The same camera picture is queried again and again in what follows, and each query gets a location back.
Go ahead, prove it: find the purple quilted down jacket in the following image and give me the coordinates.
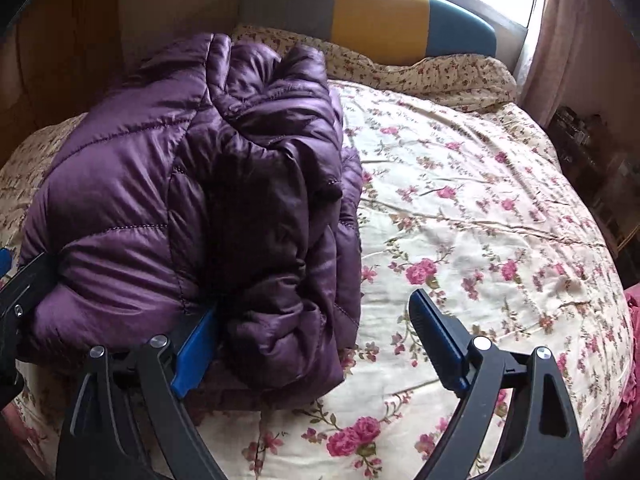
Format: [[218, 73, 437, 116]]
[[17, 34, 362, 405]]

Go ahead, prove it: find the pink cloth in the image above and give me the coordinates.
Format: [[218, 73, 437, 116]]
[[585, 284, 639, 479]]

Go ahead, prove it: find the brown wooden wardrobe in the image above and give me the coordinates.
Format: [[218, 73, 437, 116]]
[[1, 0, 125, 162]]

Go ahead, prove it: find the floral cream bed quilt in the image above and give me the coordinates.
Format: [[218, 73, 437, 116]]
[[0, 79, 636, 480]]

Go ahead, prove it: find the small-floral pillow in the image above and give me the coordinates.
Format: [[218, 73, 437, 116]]
[[232, 25, 516, 113]]

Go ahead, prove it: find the right pink curtain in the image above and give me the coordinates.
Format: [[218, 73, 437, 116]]
[[518, 0, 639, 136]]

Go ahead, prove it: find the grey yellow blue headboard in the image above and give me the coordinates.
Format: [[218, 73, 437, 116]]
[[239, 0, 497, 66]]

